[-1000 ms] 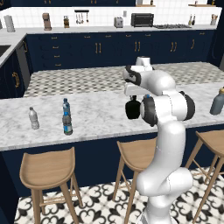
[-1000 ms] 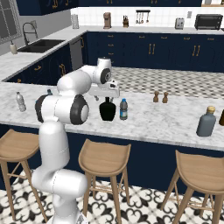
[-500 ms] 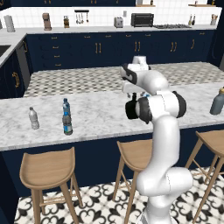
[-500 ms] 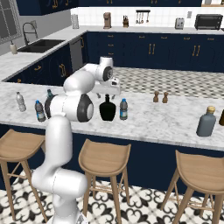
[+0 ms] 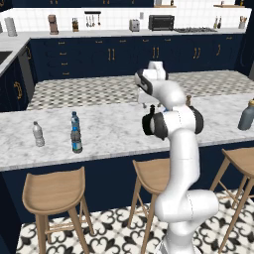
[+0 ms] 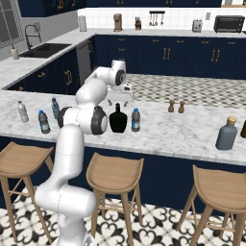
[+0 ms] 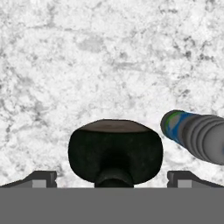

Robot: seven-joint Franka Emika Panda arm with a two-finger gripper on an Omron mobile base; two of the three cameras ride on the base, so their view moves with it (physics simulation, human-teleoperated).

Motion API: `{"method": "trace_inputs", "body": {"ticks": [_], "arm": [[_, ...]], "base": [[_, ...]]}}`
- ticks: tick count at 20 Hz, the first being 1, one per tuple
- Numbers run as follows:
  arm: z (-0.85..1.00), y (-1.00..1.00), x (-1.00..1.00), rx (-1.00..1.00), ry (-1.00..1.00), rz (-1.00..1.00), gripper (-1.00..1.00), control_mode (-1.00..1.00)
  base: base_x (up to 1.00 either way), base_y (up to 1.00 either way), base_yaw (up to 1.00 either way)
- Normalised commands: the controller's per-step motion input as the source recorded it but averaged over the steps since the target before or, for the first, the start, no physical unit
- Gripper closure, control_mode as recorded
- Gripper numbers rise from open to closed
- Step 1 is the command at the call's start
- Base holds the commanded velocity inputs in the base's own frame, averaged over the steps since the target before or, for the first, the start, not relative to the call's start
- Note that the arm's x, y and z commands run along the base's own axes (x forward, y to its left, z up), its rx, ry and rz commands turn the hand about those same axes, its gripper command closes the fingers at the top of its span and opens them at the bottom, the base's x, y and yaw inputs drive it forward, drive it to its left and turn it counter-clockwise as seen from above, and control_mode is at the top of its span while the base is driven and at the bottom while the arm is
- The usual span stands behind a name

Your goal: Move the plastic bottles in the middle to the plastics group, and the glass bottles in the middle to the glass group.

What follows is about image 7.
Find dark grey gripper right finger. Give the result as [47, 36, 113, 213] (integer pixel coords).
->
[166, 171, 224, 189]

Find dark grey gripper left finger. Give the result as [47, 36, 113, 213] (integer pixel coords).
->
[0, 171, 58, 189]

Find grey ribbed plastic bottle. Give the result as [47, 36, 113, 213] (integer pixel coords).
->
[159, 109, 224, 166]

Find dark glass bottle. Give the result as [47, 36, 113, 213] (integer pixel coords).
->
[67, 118, 164, 189]

